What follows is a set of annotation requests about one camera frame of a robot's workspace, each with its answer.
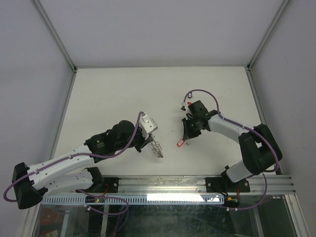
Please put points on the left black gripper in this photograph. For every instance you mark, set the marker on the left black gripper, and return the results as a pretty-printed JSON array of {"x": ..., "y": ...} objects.
[{"x": 143, "y": 141}]

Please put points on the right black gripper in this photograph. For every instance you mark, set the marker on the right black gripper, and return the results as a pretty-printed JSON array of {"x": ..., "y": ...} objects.
[{"x": 188, "y": 134}]

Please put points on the metal disc with key rings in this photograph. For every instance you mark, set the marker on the metal disc with key rings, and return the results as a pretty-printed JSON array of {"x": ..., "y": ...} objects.
[{"x": 156, "y": 148}]

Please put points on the red key tag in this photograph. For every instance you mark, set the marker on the red key tag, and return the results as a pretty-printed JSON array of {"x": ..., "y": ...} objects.
[{"x": 180, "y": 143}]

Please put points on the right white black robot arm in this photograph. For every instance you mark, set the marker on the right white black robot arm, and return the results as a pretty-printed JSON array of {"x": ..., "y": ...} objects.
[{"x": 258, "y": 148}]

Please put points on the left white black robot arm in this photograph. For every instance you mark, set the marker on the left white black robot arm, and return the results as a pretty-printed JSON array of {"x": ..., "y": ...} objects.
[{"x": 76, "y": 170}]

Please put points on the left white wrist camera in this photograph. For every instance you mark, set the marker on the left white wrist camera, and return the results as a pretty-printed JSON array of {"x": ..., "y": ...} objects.
[{"x": 148, "y": 125}]

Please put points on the white slotted cable duct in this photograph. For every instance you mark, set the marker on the white slotted cable duct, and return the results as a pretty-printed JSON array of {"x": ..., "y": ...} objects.
[{"x": 147, "y": 199}]

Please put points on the aluminium mounting rail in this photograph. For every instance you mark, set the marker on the aluminium mounting rail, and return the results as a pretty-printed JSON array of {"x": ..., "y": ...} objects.
[{"x": 275, "y": 185}]

